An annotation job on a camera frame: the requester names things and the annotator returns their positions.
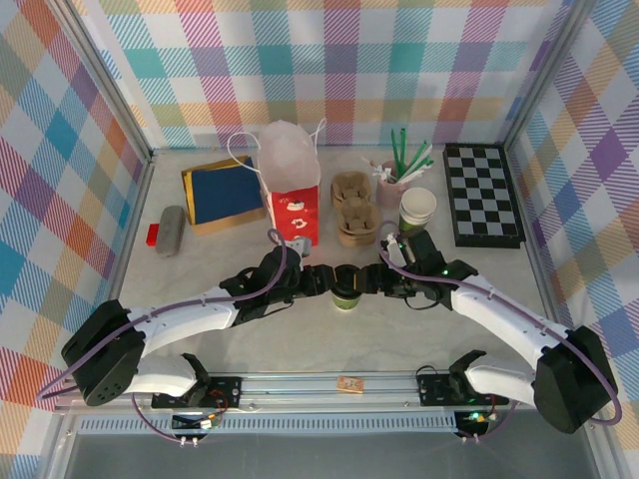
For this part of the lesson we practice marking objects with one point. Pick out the pink straw holder cup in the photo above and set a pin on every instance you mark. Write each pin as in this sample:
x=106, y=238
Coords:
x=387, y=192

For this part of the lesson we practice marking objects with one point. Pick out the aluminium frame rail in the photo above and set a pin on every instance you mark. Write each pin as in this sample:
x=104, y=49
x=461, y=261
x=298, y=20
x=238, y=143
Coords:
x=531, y=224
x=299, y=394
x=133, y=224

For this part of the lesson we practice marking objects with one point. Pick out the stack of paper cups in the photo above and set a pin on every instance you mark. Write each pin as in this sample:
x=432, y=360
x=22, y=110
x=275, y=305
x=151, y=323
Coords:
x=418, y=202

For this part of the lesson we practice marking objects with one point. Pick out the white straw crumpled wrapper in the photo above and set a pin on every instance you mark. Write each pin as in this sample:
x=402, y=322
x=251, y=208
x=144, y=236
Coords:
x=382, y=172

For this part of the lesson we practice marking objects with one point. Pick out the white wrapped straw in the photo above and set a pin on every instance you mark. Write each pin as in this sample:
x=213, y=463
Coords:
x=417, y=173

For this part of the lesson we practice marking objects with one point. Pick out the black grey chess board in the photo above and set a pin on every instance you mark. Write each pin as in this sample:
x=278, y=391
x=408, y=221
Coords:
x=481, y=199

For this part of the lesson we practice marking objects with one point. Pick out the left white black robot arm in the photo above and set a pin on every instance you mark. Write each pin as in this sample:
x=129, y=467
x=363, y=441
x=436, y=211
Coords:
x=190, y=314

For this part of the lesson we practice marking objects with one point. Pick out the green straw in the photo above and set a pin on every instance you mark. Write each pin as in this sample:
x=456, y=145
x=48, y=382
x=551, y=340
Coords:
x=419, y=154
x=394, y=149
x=402, y=147
x=424, y=163

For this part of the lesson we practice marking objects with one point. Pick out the brown wrapped straw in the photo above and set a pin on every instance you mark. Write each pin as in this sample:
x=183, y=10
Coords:
x=368, y=160

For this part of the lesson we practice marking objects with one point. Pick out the blue and yellow book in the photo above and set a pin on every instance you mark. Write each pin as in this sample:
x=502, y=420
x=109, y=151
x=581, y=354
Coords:
x=224, y=225

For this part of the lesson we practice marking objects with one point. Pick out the red toy brick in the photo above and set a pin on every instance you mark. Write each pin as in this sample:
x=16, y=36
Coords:
x=153, y=234

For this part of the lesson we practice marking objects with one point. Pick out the green white paper cup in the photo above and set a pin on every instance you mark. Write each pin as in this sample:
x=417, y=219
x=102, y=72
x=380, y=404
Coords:
x=405, y=217
x=414, y=227
x=345, y=302

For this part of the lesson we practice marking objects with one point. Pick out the white red paper gift bag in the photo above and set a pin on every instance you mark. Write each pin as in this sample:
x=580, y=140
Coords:
x=289, y=164

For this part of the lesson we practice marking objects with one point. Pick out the yellow paper napkin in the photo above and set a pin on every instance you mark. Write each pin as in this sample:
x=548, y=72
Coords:
x=186, y=189

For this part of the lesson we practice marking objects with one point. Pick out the grey felt glasses case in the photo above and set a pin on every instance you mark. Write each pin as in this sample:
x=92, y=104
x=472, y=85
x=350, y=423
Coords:
x=171, y=232

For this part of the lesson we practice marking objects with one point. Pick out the aluminium frame post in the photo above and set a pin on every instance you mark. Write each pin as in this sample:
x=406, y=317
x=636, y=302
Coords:
x=107, y=75
x=544, y=75

